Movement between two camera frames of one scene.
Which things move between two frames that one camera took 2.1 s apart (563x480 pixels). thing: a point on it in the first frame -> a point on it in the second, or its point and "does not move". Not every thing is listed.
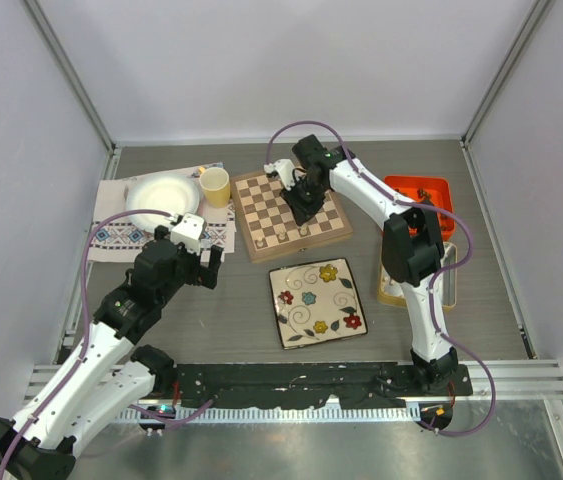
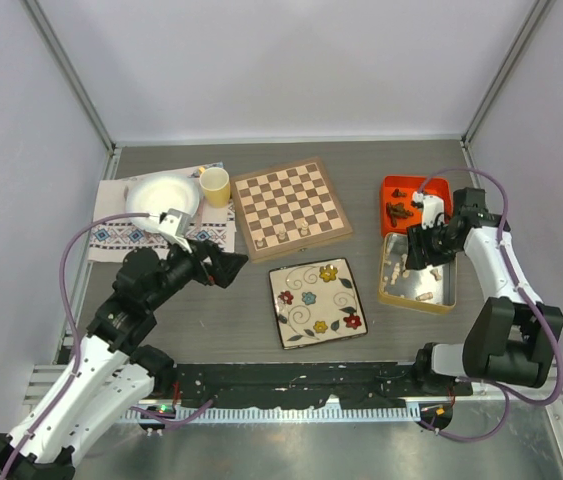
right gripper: x=301 y=212 -> x=419 y=254
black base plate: x=303 y=384 does not move
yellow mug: x=215 y=184 does not move
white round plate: x=161 y=192 does not move
